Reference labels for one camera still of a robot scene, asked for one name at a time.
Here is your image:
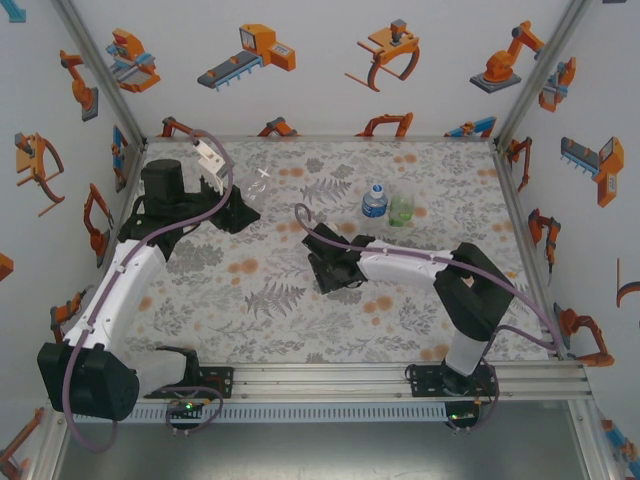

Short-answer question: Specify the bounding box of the grey metal lower panel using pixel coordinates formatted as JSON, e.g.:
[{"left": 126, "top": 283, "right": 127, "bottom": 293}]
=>
[{"left": 52, "top": 422, "right": 589, "bottom": 480}]

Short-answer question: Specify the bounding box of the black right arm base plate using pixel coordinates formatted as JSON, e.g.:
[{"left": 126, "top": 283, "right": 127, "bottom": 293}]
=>
[{"left": 408, "top": 363, "right": 504, "bottom": 399}]

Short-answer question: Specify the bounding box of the aluminium table edge rail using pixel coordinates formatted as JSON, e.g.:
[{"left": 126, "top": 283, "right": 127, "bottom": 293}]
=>
[{"left": 49, "top": 362, "right": 591, "bottom": 401}]

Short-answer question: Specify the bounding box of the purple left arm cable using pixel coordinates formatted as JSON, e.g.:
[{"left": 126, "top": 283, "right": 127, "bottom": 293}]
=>
[{"left": 63, "top": 128, "right": 235, "bottom": 454}]

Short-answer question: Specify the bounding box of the floral patterned table cloth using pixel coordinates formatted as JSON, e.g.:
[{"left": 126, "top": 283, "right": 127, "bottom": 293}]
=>
[{"left": 107, "top": 139, "right": 556, "bottom": 364}]

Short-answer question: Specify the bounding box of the slotted grey cable duct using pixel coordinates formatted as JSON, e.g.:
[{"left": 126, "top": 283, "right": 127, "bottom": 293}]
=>
[{"left": 67, "top": 403, "right": 449, "bottom": 424}]

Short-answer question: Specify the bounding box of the clear unlabelled plastic bottle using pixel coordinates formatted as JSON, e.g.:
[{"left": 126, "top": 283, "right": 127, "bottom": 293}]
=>
[{"left": 238, "top": 167, "right": 275, "bottom": 212}]

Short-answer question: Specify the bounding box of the aluminium side rail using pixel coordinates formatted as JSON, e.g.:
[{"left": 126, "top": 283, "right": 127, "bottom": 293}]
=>
[
  {"left": 94, "top": 139, "right": 150, "bottom": 274},
  {"left": 492, "top": 139, "right": 569, "bottom": 360}
]

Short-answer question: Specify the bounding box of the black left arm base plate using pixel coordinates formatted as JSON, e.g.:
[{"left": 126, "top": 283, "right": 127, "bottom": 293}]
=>
[{"left": 143, "top": 366, "right": 235, "bottom": 400}]

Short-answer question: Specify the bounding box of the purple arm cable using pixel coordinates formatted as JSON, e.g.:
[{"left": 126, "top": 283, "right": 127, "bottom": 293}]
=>
[
  {"left": 293, "top": 202, "right": 562, "bottom": 436},
  {"left": 63, "top": 128, "right": 235, "bottom": 454}
]

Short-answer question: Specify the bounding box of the blue label plastic bottle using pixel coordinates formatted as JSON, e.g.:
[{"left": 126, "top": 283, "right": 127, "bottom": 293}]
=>
[{"left": 360, "top": 182, "right": 390, "bottom": 234}]

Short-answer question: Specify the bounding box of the aluminium frame post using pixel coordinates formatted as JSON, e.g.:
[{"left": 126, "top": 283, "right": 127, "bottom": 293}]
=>
[
  {"left": 567, "top": 399, "right": 619, "bottom": 480},
  {"left": 49, "top": 0, "right": 149, "bottom": 149},
  {"left": 492, "top": 0, "right": 596, "bottom": 149}
]

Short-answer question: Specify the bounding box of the aluminium rear rail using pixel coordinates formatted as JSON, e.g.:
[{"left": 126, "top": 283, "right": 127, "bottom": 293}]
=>
[{"left": 144, "top": 133, "right": 497, "bottom": 145}]

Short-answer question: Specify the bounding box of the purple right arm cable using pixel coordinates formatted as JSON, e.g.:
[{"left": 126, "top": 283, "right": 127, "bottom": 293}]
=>
[{"left": 293, "top": 202, "right": 562, "bottom": 436}]

